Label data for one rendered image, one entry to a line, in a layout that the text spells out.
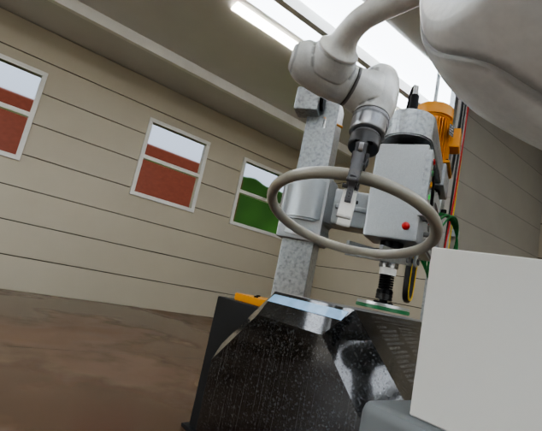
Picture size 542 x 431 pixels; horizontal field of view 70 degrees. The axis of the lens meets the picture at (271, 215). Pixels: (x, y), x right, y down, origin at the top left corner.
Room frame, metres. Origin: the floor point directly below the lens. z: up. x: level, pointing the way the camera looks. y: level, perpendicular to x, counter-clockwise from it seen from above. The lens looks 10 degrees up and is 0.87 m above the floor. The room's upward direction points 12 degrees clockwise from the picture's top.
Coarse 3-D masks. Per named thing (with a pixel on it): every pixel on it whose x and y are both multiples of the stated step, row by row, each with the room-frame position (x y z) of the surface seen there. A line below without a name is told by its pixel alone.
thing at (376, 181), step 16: (288, 176) 0.94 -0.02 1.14; (304, 176) 0.91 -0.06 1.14; (320, 176) 0.88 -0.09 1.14; (336, 176) 0.86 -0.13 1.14; (368, 176) 0.84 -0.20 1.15; (272, 192) 1.05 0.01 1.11; (400, 192) 0.85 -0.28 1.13; (272, 208) 1.14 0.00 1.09; (416, 208) 0.88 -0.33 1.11; (432, 208) 0.89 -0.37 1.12; (288, 224) 1.23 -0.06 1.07; (432, 224) 0.93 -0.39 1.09; (320, 240) 1.28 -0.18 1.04; (432, 240) 1.01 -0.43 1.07; (368, 256) 1.25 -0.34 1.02; (384, 256) 1.22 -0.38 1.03; (400, 256) 1.17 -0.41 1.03
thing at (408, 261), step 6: (348, 240) 1.29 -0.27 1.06; (360, 246) 1.41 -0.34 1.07; (366, 246) 1.48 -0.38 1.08; (384, 246) 1.25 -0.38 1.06; (366, 258) 1.52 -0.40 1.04; (372, 258) 1.27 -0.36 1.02; (378, 258) 1.24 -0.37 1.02; (402, 258) 1.57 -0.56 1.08; (408, 258) 1.66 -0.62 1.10; (408, 264) 1.73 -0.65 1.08
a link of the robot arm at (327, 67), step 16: (368, 0) 0.73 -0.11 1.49; (384, 0) 0.71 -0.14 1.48; (400, 0) 0.69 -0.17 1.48; (416, 0) 0.69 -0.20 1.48; (352, 16) 0.75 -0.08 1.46; (368, 16) 0.73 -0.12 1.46; (384, 16) 0.73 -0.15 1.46; (336, 32) 0.78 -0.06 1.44; (352, 32) 0.77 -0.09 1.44; (304, 48) 0.82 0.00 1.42; (320, 48) 0.81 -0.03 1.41; (336, 48) 0.79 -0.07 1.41; (352, 48) 0.80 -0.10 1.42; (288, 64) 0.86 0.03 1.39; (304, 64) 0.83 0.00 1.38; (320, 64) 0.82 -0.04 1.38; (336, 64) 0.81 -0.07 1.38; (352, 64) 0.82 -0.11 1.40; (304, 80) 0.86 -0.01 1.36; (320, 80) 0.85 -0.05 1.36; (336, 80) 0.84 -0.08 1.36; (352, 80) 0.85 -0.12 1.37; (320, 96) 0.90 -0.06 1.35; (336, 96) 0.88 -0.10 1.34
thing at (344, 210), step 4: (344, 192) 0.82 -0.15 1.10; (356, 192) 0.82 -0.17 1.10; (344, 196) 0.82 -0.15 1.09; (352, 196) 0.82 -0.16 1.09; (340, 200) 0.82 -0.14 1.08; (344, 200) 0.82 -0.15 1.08; (352, 200) 0.82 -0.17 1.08; (340, 204) 0.82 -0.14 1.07; (344, 204) 0.82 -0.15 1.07; (348, 204) 0.81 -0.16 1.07; (352, 204) 0.81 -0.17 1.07; (340, 208) 0.81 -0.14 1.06; (344, 208) 0.81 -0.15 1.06; (348, 208) 0.81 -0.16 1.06; (352, 208) 0.81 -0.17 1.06; (340, 212) 0.81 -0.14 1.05; (344, 212) 0.81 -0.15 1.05; (348, 212) 0.81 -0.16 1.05; (340, 216) 0.81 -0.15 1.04; (344, 216) 0.81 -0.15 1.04; (348, 216) 0.81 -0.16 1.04
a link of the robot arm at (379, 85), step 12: (360, 72) 0.85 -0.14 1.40; (372, 72) 0.86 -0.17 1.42; (384, 72) 0.87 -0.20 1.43; (396, 72) 0.89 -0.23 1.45; (360, 84) 0.85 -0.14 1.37; (372, 84) 0.85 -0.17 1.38; (384, 84) 0.86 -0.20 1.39; (396, 84) 0.88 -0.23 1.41; (348, 96) 0.87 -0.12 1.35; (360, 96) 0.86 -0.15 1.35; (372, 96) 0.85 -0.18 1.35; (384, 96) 0.86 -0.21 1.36; (396, 96) 0.88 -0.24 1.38; (348, 108) 0.91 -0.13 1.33; (384, 108) 0.86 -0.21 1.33
